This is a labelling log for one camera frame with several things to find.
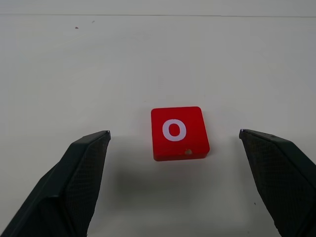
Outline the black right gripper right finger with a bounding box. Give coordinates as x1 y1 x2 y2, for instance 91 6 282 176
238 128 316 237

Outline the red letter tile o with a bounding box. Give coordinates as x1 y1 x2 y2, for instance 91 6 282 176
151 106 211 162

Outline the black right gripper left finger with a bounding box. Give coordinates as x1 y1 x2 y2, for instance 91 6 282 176
0 130 112 237

